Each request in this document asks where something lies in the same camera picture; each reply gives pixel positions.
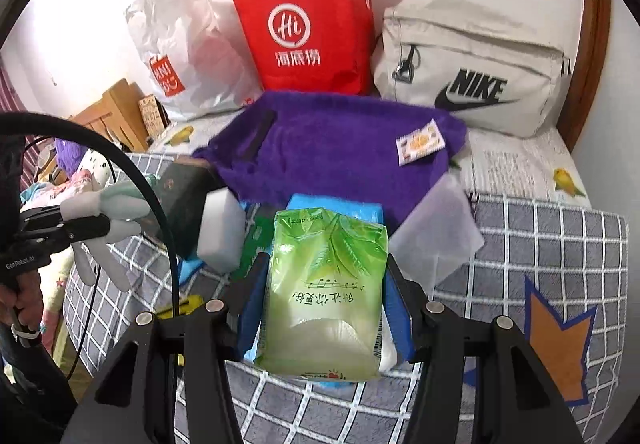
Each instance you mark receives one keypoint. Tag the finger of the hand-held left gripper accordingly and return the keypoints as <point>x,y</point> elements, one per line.
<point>42,214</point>
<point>80,228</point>

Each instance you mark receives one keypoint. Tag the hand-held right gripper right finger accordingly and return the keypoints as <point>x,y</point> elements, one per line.
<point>397,319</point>

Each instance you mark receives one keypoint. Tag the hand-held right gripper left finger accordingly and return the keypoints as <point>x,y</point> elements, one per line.
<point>250,319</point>

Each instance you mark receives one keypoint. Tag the dark green wet wipe packet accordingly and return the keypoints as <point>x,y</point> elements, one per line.
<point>257,239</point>

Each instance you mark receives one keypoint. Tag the light green tissue pack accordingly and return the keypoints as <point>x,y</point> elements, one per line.
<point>325,284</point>

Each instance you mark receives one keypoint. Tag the white sponge block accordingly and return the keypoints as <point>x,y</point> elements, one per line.
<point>220,229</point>

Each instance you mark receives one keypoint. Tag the translucent white mesh pouch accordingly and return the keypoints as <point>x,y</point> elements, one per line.
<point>435,229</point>

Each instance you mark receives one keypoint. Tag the small orange print sachet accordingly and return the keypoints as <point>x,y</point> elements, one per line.
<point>420,143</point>

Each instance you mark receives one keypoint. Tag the person's left hand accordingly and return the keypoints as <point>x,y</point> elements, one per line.
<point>30,299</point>

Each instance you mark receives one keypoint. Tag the pastel cartoon blanket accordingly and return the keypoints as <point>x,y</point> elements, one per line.
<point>50,194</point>

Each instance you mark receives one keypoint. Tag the white crumpled wrapper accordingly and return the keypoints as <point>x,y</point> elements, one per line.
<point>389,349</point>

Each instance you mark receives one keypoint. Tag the white floral pillow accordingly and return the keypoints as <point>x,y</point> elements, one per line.
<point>97,169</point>

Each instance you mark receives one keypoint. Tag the purple plush toy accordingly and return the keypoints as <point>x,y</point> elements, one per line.
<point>70,154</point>

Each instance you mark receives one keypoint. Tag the dark green tin box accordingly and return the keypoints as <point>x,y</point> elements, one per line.
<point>185,204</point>

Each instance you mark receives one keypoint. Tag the striped curtain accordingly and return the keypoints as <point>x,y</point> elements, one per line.
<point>10,99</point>

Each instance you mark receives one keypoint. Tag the wooden headboard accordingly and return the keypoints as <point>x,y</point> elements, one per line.
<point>117,114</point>

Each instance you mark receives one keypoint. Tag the blue tissue pack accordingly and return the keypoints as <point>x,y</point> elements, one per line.
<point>340,206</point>

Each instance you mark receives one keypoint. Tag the printed cardboard box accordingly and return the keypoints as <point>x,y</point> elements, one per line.
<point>152,114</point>

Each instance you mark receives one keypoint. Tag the grey checked blanket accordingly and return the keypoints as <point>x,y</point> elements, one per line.
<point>525,244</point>

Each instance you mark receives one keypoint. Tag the purple towel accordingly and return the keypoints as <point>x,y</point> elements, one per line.
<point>340,154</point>

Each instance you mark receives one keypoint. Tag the fruit print bed sheet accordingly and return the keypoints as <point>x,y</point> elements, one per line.
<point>515,164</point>

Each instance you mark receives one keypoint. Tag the white plastic shopping bag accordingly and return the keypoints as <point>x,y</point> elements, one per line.
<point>175,24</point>

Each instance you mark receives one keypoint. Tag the grey waist bag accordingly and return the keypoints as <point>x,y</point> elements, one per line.
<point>450,54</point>

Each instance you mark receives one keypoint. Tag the red paper bag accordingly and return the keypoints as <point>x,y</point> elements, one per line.
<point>310,4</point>

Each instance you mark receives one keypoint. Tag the brown wooden door frame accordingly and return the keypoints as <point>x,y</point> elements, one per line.
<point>595,49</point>

